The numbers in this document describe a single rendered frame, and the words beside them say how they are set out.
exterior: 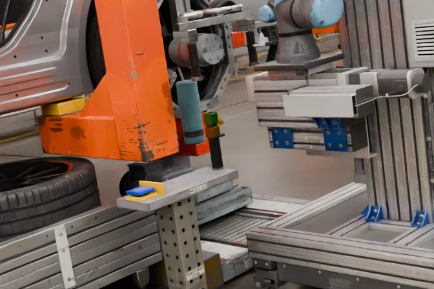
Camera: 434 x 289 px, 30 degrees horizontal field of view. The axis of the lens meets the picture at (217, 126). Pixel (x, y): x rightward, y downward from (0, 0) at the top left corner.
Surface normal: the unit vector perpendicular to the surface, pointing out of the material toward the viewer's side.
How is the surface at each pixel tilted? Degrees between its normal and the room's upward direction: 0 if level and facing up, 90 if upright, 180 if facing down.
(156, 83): 90
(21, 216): 90
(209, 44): 90
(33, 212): 90
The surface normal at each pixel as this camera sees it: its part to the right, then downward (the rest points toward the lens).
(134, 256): 0.71, 0.02
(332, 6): 0.54, 0.20
